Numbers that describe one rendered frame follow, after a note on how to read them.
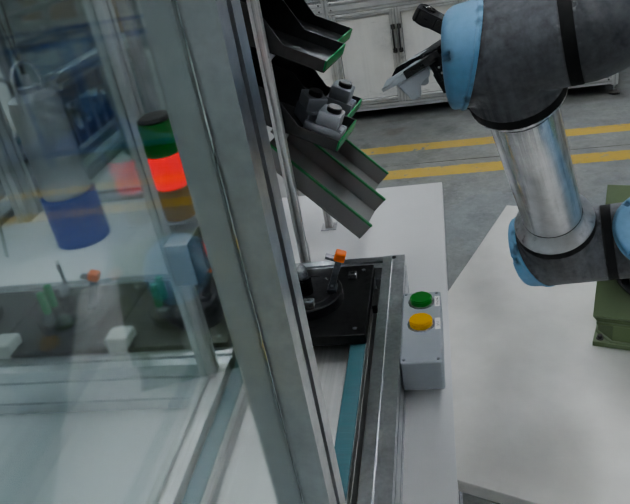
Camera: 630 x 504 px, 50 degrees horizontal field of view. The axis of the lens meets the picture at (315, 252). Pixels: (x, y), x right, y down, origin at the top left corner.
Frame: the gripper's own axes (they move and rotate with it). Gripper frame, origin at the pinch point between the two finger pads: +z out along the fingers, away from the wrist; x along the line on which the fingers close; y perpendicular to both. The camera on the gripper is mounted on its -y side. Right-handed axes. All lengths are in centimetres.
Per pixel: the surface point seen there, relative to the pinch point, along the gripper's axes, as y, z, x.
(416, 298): 33.5, 8.0, -25.9
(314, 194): 12.2, 24.8, -6.2
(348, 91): -0.2, 14.0, 12.6
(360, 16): 3, 122, 364
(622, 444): 58, -18, -46
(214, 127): -17, -31, -107
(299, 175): 7.2, 25.3, -6.2
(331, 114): -0.2, 12.4, -4.6
